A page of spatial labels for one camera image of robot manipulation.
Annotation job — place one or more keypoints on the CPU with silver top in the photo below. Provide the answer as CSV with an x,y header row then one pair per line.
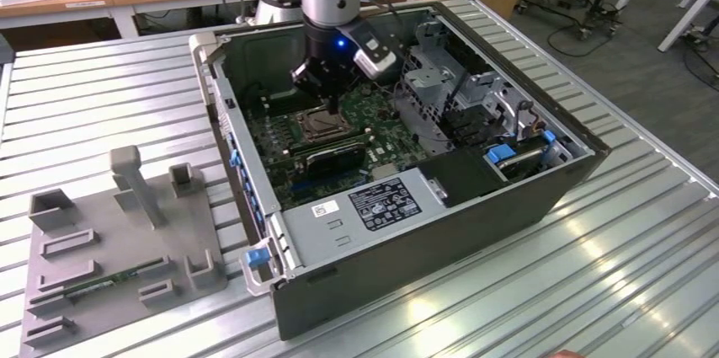
x,y
323,124

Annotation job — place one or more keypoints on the CPU socket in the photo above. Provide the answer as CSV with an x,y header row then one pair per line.
x,y
318,137

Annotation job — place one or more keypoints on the silver metal drive cage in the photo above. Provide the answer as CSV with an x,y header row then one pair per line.
x,y
427,76

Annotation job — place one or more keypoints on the green motherboard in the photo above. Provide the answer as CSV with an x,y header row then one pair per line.
x,y
394,143

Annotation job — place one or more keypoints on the black graphics card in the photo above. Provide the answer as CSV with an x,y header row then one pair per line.
x,y
334,162

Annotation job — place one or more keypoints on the black plastic shroud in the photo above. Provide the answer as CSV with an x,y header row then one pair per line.
x,y
461,177

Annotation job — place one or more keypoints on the hard disk in blue carrier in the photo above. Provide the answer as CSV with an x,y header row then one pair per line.
x,y
501,153

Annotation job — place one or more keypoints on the silver power supply unit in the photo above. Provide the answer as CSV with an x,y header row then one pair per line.
x,y
337,231

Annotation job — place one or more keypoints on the small blue plastic clip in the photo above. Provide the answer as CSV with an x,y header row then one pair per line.
x,y
547,137

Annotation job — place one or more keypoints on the blue case latch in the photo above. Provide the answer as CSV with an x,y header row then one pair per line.
x,y
257,258

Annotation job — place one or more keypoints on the dark grey PC case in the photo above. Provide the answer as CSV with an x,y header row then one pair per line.
x,y
450,248

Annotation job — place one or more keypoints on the grey parts rack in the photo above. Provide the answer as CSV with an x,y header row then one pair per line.
x,y
123,248

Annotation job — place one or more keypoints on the green RAM stick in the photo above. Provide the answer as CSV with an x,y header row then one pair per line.
x,y
105,284

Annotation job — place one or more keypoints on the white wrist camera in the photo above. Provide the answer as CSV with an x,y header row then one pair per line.
x,y
375,57

